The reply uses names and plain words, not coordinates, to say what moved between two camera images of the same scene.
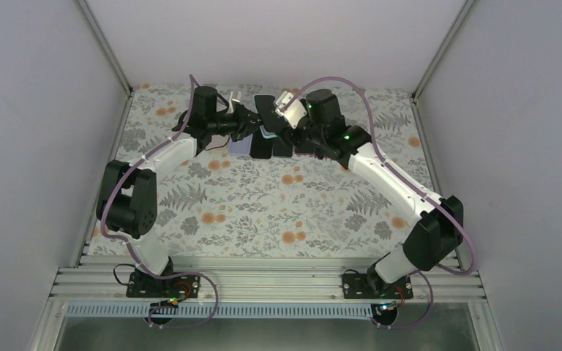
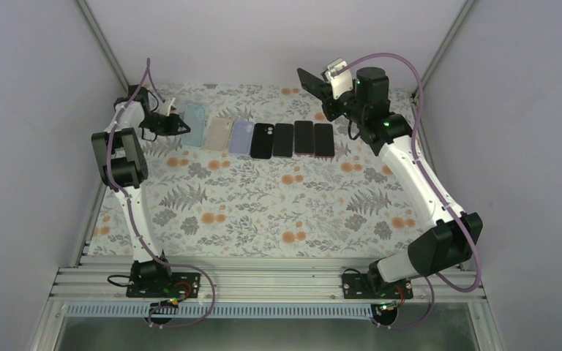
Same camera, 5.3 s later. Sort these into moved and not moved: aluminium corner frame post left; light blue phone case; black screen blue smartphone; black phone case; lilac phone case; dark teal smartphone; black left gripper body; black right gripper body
Moved: light blue phone case; black screen blue smartphone; black right gripper body; black left gripper body
Not moved: black phone case; aluminium corner frame post left; dark teal smartphone; lilac phone case
